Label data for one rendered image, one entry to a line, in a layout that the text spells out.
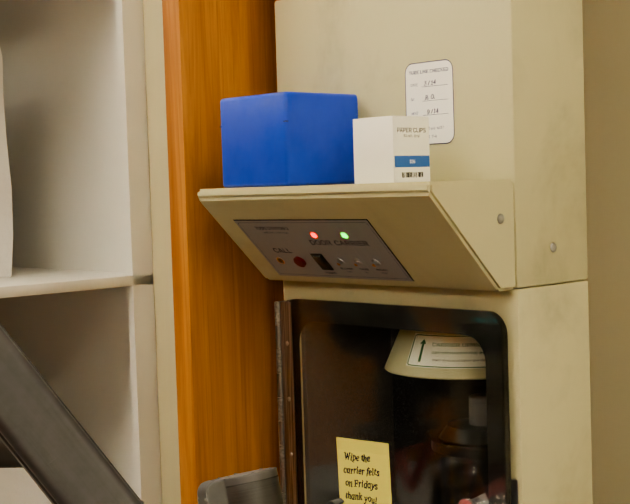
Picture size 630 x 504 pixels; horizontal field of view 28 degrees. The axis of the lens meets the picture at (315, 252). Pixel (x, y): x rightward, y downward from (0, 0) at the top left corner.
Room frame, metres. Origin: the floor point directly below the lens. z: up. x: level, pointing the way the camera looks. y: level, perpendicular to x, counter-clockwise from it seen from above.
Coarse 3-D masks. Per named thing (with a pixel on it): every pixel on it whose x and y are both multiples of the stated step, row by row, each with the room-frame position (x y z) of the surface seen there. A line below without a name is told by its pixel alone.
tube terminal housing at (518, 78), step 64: (320, 0) 1.31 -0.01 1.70; (384, 0) 1.24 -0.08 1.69; (448, 0) 1.18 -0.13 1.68; (512, 0) 1.13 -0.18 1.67; (576, 0) 1.20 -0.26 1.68; (320, 64) 1.31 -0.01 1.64; (384, 64) 1.25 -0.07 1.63; (512, 64) 1.13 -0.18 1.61; (576, 64) 1.20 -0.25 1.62; (512, 128) 1.13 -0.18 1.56; (576, 128) 1.20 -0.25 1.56; (576, 192) 1.19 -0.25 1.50; (576, 256) 1.19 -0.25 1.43; (512, 320) 1.14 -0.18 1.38; (576, 320) 1.19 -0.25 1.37; (512, 384) 1.14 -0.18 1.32; (576, 384) 1.19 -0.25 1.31; (512, 448) 1.14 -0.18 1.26; (576, 448) 1.19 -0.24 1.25
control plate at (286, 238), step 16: (240, 224) 1.28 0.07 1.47; (256, 224) 1.26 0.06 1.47; (272, 224) 1.24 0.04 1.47; (288, 224) 1.22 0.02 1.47; (304, 224) 1.21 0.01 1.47; (320, 224) 1.19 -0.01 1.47; (336, 224) 1.17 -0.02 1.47; (352, 224) 1.16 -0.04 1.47; (368, 224) 1.14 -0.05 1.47; (256, 240) 1.28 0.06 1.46; (272, 240) 1.27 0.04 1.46; (288, 240) 1.25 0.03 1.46; (304, 240) 1.23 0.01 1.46; (320, 240) 1.21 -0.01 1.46; (336, 240) 1.20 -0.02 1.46; (352, 240) 1.18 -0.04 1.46; (368, 240) 1.16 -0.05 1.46; (272, 256) 1.29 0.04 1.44; (288, 256) 1.27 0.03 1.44; (304, 256) 1.26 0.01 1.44; (336, 256) 1.22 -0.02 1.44; (352, 256) 1.20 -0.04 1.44; (368, 256) 1.19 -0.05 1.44; (384, 256) 1.17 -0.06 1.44; (288, 272) 1.30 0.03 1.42; (304, 272) 1.28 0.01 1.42; (320, 272) 1.26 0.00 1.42; (336, 272) 1.25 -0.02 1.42; (352, 272) 1.23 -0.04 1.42; (368, 272) 1.21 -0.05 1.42; (384, 272) 1.20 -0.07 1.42; (400, 272) 1.18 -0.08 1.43
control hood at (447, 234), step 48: (240, 192) 1.23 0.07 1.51; (288, 192) 1.18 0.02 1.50; (336, 192) 1.14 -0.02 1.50; (384, 192) 1.09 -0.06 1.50; (432, 192) 1.06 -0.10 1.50; (480, 192) 1.10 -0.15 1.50; (240, 240) 1.31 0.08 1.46; (384, 240) 1.15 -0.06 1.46; (432, 240) 1.11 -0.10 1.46; (480, 240) 1.10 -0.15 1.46; (480, 288) 1.13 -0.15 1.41
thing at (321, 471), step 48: (336, 336) 1.29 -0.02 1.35; (384, 336) 1.24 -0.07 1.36; (432, 336) 1.19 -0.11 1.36; (480, 336) 1.15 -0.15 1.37; (336, 384) 1.29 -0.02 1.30; (384, 384) 1.24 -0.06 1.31; (432, 384) 1.19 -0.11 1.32; (480, 384) 1.15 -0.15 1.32; (336, 432) 1.29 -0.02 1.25; (384, 432) 1.24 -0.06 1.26; (432, 432) 1.19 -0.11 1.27; (480, 432) 1.15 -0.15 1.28; (336, 480) 1.29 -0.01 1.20; (432, 480) 1.19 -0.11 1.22; (480, 480) 1.15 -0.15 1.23
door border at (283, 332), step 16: (288, 304) 1.34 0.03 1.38; (288, 320) 1.34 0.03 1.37; (288, 336) 1.34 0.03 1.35; (288, 352) 1.34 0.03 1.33; (288, 368) 1.34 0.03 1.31; (288, 384) 1.34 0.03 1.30; (288, 400) 1.34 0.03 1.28; (288, 416) 1.35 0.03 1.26; (288, 432) 1.35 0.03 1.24; (288, 448) 1.35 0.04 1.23; (288, 464) 1.35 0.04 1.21; (288, 480) 1.35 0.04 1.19; (288, 496) 1.35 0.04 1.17
